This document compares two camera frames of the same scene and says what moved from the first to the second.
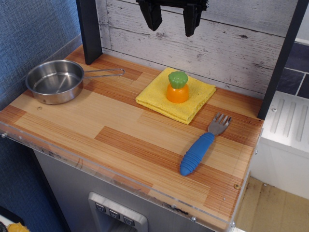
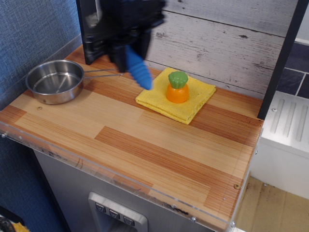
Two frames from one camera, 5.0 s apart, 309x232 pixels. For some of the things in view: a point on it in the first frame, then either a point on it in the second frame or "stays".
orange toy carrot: x=178 y=91 stays
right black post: x=283 y=56 stays
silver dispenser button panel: x=107 y=215 stays
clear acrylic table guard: x=24 y=141 stays
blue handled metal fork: x=198 y=149 -> x=138 y=68
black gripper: x=192 y=12 -> x=115 y=18
